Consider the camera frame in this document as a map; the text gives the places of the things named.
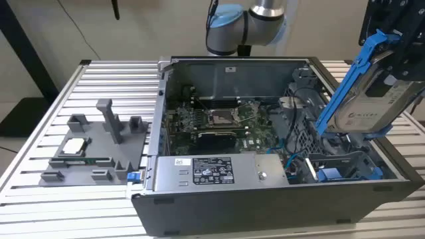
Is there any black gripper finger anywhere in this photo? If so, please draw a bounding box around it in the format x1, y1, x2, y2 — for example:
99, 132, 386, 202
360, 0, 379, 46
394, 14, 425, 82

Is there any hard disk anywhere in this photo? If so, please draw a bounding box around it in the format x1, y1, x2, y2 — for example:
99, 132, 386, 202
314, 29, 425, 140

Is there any blue data wire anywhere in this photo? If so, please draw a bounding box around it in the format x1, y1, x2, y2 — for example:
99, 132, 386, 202
267, 145, 303, 175

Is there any empty blue disk carrier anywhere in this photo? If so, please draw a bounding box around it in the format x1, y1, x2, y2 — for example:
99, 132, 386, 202
318, 167, 386, 182

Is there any black RAM slot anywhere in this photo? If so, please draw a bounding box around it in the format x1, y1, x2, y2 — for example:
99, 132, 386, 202
196, 123, 250, 128
195, 126, 250, 131

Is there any silver metal drive cage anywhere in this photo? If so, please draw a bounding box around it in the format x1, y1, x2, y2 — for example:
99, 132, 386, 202
278, 66, 336, 160

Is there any green motherboard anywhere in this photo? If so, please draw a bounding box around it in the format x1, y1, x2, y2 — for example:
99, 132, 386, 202
166, 99, 287, 156

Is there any CPU socket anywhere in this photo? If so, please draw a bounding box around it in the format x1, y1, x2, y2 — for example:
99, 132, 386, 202
208, 108, 239, 125

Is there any black graphics card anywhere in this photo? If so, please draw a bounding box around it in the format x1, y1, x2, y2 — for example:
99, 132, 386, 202
198, 131, 239, 152

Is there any black hanging rod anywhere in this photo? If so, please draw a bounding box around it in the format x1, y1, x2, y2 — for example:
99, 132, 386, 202
111, 0, 122, 20

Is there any dark grey PC case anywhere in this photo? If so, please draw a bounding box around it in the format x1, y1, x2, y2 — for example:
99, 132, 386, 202
131, 56, 425, 237

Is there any silver power supply unit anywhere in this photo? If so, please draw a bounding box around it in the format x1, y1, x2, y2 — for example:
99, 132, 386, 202
155, 153, 290, 192

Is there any grey parts rack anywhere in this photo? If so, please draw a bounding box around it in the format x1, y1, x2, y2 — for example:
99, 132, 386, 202
39, 98, 151, 187

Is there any green RAM stick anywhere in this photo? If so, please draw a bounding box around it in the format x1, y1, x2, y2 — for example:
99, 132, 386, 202
65, 157, 111, 165

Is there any silver CPU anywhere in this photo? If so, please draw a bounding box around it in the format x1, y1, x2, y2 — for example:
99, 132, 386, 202
63, 138, 89, 155

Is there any black stand with base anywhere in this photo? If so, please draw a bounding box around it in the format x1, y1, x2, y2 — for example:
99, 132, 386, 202
0, 0, 61, 137

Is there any black cable beside arm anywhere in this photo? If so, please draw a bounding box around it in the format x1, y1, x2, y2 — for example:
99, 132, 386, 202
208, 0, 222, 25

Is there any thin wire locking lever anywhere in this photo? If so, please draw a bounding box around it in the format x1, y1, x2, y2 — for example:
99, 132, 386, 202
196, 96, 211, 112

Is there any thin black wall cable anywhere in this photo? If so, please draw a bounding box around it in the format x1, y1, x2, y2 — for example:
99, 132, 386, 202
57, 0, 103, 62

